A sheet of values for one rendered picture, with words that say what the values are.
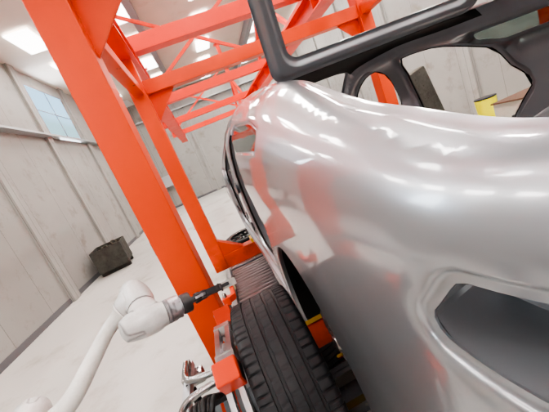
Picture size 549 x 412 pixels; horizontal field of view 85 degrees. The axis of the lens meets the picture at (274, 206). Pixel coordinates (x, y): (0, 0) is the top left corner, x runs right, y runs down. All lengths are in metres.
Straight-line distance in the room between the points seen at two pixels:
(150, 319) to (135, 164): 0.70
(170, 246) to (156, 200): 0.23
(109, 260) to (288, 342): 8.52
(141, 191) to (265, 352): 0.91
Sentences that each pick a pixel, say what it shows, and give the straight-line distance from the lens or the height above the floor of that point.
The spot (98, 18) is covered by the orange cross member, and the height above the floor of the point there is 2.48.
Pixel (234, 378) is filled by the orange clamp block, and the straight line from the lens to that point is 1.00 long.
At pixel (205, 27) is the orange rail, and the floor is 3.23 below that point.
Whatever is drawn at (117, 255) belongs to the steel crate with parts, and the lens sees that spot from 9.30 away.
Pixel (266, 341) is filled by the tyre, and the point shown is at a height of 1.13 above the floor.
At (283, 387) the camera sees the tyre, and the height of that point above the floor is 1.05.
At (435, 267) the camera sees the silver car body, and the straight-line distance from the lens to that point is 0.29.
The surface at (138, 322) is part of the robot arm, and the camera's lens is 1.17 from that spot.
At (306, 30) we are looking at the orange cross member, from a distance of 3.93.
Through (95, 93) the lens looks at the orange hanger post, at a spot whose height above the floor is 2.17.
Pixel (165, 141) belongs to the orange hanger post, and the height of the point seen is 2.10.
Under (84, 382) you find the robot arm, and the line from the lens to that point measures 1.32.
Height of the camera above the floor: 1.71
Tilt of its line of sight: 12 degrees down
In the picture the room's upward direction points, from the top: 23 degrees counter-clockwise
